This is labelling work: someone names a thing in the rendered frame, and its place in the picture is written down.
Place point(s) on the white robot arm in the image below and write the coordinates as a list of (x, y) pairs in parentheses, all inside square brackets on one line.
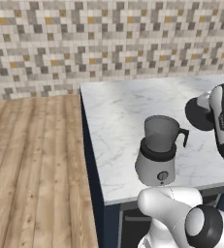
[(171, 210)]

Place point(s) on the grey blender with clear jug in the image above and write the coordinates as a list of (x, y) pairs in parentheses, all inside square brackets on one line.
[(157, 161)]

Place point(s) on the dark blue counter cabinet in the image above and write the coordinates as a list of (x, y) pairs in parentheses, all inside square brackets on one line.
[(99, 206)]

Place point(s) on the dark cabinet drawer front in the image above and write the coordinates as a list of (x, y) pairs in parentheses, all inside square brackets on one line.
[(134, 231)]

